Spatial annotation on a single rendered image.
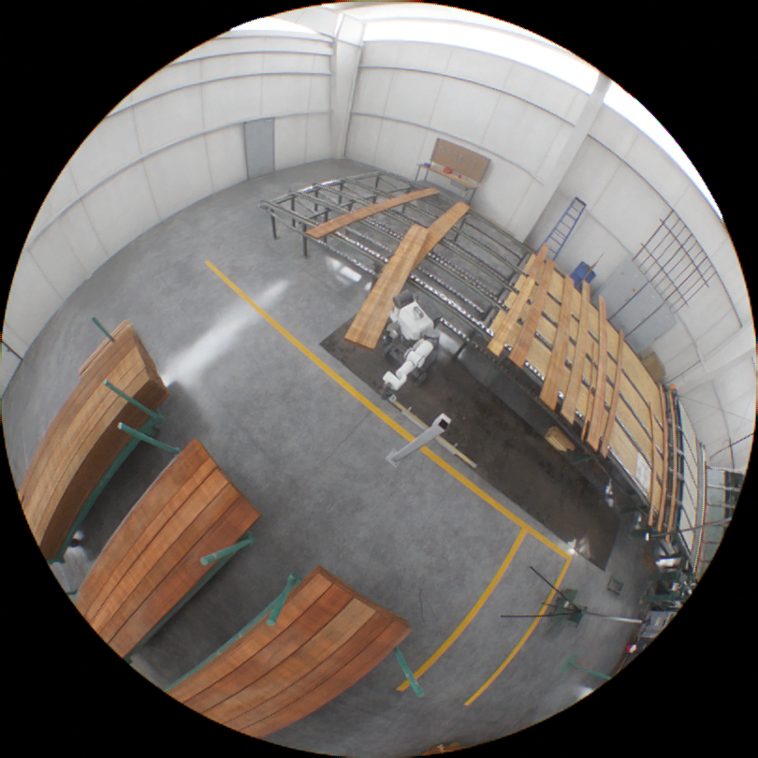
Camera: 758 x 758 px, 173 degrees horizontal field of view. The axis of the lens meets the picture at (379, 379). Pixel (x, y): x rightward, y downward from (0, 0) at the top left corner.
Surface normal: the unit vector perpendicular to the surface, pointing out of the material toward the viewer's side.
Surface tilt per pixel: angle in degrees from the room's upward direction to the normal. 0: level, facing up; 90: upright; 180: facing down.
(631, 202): 89
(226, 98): 89
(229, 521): 0
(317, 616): 0
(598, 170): 88
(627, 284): 90
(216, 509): 0
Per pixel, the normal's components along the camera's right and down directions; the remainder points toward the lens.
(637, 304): -0.62, 0.65
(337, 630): 0.17, -0.44
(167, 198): 0.77, 0.62
